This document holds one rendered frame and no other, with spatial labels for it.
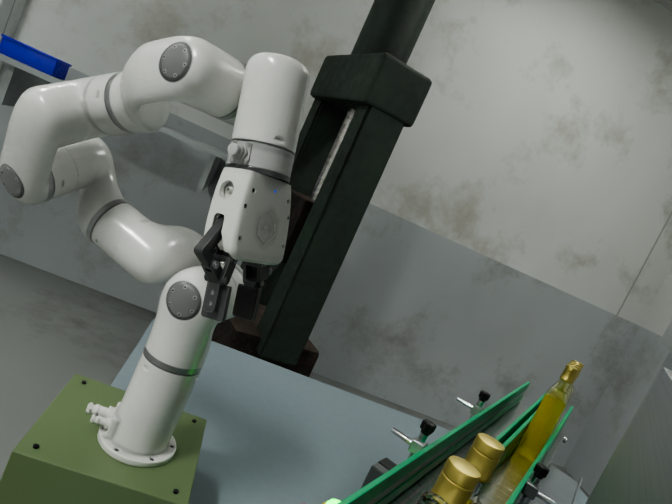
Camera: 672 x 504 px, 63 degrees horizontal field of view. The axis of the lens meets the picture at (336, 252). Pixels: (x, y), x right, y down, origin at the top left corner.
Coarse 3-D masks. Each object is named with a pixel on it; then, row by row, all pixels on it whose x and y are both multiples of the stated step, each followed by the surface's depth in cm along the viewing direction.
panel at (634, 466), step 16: (656, 384) 61; (656, 400) 54; (640, 416) 60; (656, 416) 48; (640, 432) 53; (656, 432) 43; (624, 448) 59; (640, 448) 47; (656, 448) 39; (624, 464) 52; (640, 464) 42; (656, 464) 36; (608, 480) 58; (624, 480) 46; (640, 480) 39; (656, 480) 33; (592, 496) 65; (608, 496) 51; (624, 496) 42; (640, 496) 36; (656, 496) 31
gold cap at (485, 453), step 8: (480, 440) 62; (488, 440) 62; (496, 440) 64; (472, 448) 63; (480, 448) 62; (488, 448) 61; (496, 448) 61; (504, 448) 62; (472, 456) 62; (480, 456) 62; (488, 456) 61; (496, 456) 61; (480, 464) 62; (488, 464) 61; (496, 464) 62; (480, 472) 62; (488, 472) 62; (480, 480) 62; (488, 480) 62
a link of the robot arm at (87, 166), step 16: (80, 144) 85; (96, 144) 87; (64, 160) 82; (80, 160) 84; (96, 160) 86; (112, 160) 90; (64, 176) 82; (80, 176) 84; (96, 176) 87; (112, 176) 89; (64, 192) 84; (80, 192) 90; (96, 192) 87; (112, 192) 88; (80, 208) 87; (96, 208) 85; (80, 224) 86
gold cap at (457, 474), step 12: (456, 456) 54; (444, 468) 53; (456, 468) 51; (468, 468) 52; (444, 480) 52; (456, 480) 51; (468, 480) 51; (444, 492) 52; (456, 492) 51; (468, 492) 51
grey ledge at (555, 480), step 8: (552, 472) 149; (560, 472) 152; (544, 480) 141; (552, 480) 143; (560, 480) 146; (568, 480) 149; (544, 488) 136; (552, 488) 138; (560, 488) 140; (568, 488) 143; (576, 488) 145; (552, 496) 133; (560, 496) 135; (568, 496) 138; (576, 496) 135
